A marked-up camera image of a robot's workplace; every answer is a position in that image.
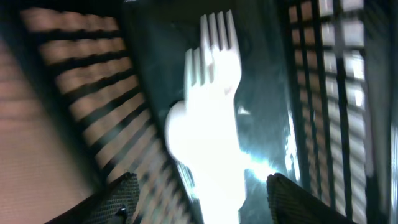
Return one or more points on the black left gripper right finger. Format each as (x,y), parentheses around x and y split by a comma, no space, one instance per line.
(291,204)

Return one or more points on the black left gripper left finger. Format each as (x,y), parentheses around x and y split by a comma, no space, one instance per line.
(114,204)

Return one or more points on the white plastic spoon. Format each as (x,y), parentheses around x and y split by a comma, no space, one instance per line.
(177,134)

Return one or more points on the small white plastic fork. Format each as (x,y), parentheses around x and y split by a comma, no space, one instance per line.
(212,142)

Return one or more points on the dark green plastic basket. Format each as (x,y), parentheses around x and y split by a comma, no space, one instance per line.
(86,87)

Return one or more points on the clear white plastic basket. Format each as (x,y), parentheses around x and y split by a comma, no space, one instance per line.
(343,59)

